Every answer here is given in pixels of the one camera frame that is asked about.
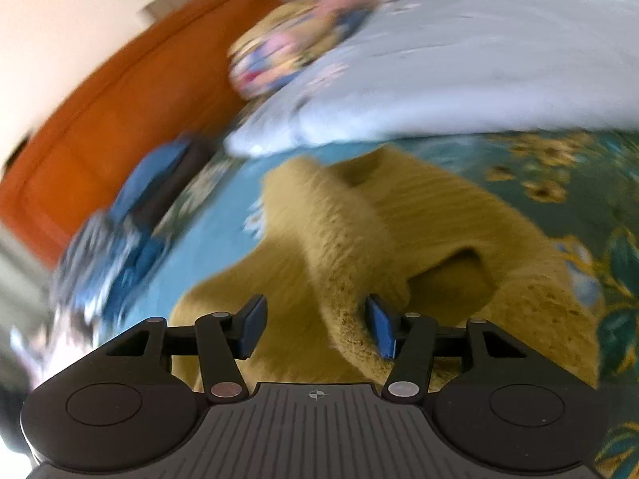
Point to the light blue quilt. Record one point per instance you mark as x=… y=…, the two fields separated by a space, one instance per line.
x=474 y=60

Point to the mustard yellow knit sweater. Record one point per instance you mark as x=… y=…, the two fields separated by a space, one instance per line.
x=424 y=219

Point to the pile of folded clothes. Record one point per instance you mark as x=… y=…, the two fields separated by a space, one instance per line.
x=100 y=259

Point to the teal floral bedsheet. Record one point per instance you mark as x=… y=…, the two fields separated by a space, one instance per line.
x=209 y=219

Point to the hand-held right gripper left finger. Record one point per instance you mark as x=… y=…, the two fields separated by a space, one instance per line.
x=253 y=324

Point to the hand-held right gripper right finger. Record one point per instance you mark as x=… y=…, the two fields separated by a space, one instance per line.
x=379 y=324

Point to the colourful printed cloth bundle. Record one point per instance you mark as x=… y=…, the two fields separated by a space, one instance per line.
x=279 y=45

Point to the blue pillow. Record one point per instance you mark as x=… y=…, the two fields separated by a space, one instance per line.
x=150 y=179

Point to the orange wooden headboard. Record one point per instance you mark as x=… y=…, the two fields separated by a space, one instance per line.
x=125 y=110

